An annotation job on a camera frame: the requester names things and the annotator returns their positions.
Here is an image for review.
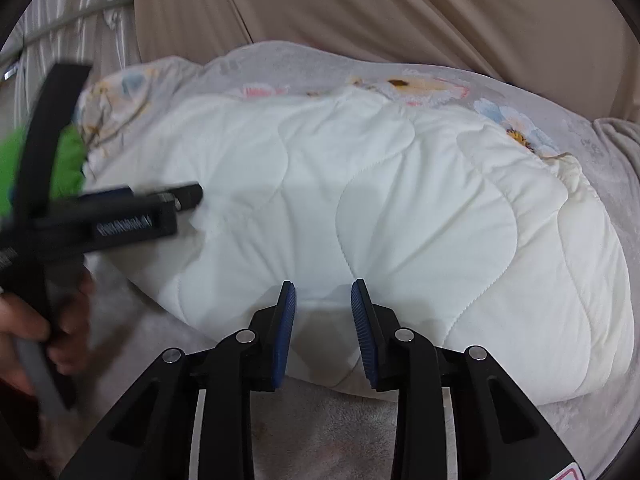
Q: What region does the grey fleece blanket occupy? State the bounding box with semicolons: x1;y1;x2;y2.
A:
592;117;640;198

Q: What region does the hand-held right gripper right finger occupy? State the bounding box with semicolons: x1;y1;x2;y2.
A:
350;279;583;480

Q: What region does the person's left hand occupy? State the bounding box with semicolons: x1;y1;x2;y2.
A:
0;272;97;396

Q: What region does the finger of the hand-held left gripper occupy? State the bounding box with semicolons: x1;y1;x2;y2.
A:
85;183;203;213

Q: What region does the white quilted jacket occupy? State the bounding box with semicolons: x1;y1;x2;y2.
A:
85;85;636;406

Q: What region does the grey floral blanket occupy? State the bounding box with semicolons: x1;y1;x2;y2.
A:
75;40;640;480

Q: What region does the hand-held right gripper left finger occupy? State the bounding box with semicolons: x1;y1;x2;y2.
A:
60;280;298;480

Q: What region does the beige curtain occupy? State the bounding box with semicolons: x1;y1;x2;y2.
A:
132;0;640;122

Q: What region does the green pillow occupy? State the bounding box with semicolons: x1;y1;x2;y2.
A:
0;125;92;221

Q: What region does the metal curtain rail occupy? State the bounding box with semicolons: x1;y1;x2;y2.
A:
17;0;137;48

